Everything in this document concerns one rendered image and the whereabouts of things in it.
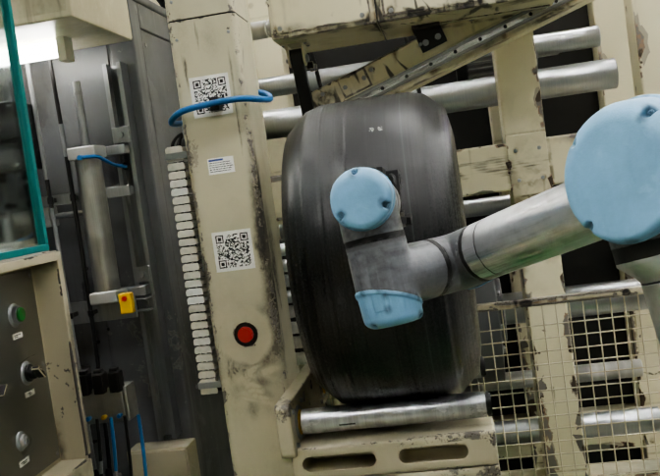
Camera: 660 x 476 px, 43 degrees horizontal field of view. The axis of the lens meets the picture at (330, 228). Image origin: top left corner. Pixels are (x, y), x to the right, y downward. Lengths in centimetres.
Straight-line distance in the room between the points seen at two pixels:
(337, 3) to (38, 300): 85
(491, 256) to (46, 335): 85
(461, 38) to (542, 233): 103
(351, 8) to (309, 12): 9
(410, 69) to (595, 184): 124
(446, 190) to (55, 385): 76
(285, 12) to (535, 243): 102
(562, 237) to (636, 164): 27
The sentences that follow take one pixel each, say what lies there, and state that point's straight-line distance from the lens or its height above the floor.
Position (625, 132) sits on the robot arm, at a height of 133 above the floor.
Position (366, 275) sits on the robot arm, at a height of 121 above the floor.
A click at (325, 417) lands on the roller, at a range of 154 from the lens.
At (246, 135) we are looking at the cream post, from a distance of 158.
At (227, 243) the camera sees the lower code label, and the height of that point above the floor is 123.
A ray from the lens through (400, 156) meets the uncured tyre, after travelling 139.
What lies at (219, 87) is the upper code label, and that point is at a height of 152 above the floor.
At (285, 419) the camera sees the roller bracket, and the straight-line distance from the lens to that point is 151.
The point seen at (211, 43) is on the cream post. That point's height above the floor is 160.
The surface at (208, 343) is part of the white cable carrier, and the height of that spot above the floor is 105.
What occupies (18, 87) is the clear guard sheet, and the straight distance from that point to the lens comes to 158.
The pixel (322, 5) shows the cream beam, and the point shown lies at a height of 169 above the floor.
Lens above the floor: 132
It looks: 3 degrees down
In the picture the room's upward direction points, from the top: 8 degrees counter-clockwise
